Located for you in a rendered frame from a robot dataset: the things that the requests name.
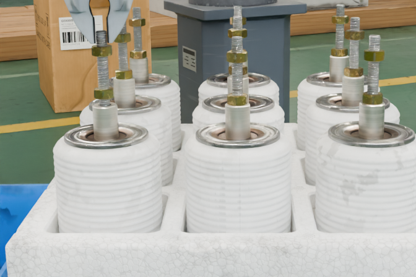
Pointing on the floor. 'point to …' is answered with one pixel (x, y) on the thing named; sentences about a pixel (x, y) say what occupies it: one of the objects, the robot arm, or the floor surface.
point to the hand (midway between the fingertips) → (100, 26)
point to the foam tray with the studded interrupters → (207, 242)
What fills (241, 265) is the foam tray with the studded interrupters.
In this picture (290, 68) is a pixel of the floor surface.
